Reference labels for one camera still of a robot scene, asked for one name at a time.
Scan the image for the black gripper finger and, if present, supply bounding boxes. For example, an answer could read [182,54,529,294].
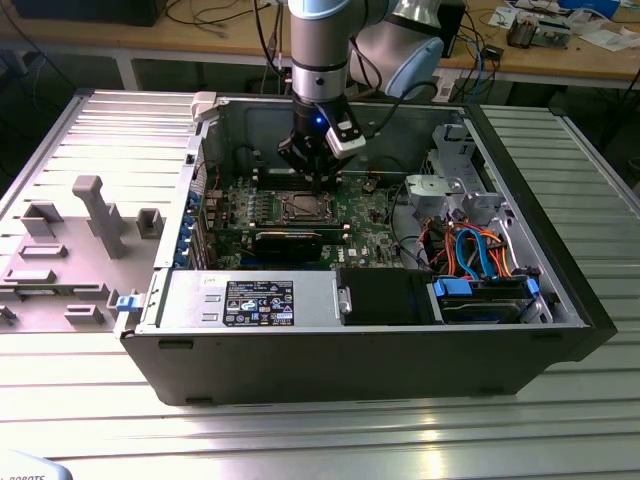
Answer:
[319,148,347,195]
[277,132,325,195]

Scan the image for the green motherboard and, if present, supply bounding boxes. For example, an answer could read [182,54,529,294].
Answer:
[202,172,431,274]

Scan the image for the black graphics card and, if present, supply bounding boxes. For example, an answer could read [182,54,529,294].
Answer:
[212,223,351,265]

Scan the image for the grey case release latch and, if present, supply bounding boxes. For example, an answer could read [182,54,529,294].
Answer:
[191,91,221,122]

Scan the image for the silver metal drive cage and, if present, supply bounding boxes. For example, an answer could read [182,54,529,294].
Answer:
[419,122,506,226]

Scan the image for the white label tag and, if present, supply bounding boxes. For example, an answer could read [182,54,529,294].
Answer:
[433,68,457,101]

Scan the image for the tall black device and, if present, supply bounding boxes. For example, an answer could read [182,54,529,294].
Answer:
[439,0,466,59]

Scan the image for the blue disk carrier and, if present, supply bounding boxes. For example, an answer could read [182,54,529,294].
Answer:
[430,276,540,321]

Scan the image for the wooden desk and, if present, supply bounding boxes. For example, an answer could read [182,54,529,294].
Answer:
[0,0,640,91]

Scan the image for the silver power supply with label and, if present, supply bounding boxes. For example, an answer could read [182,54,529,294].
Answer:
[154,269,346,334]

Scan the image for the black open PC case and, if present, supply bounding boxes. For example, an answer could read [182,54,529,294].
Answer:
[113,91,619,407]

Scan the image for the black hard disk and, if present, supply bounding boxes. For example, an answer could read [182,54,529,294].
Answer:
[439,297,526,325]

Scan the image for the blue plastic clip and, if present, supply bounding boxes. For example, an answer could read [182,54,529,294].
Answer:
[114,294,144,315]

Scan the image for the metal heat sink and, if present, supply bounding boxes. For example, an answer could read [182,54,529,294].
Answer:
[507,13,539,50]

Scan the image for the large black box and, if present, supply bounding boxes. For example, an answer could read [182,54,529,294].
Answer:
[12,0,161,27]

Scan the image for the grey parts rack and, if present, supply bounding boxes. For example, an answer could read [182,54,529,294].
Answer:
[0,172,166,334]

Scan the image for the metal electronics part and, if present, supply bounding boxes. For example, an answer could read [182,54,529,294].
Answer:
[534,17,574,51]

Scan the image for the blue box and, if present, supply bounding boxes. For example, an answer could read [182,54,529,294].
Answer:
[559,0,621,19]

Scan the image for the white papers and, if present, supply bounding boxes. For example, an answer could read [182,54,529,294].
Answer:
[579,29,640,51]

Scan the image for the pale teach pendant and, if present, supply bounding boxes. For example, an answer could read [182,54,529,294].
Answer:
[0,448,76,480]

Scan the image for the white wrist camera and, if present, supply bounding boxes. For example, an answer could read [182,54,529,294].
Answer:
[324,113,369,161]

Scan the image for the black camera cable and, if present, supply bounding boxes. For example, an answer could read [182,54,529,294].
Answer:
[362,79,442,142]

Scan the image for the red and orange wires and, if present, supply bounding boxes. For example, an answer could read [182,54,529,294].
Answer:
[422,224,456,274]

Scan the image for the blue data cable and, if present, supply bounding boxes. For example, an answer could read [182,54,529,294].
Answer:
[453,225,496,282]

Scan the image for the orange wire bundle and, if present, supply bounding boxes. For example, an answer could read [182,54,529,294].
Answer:
[487,232,526,281]

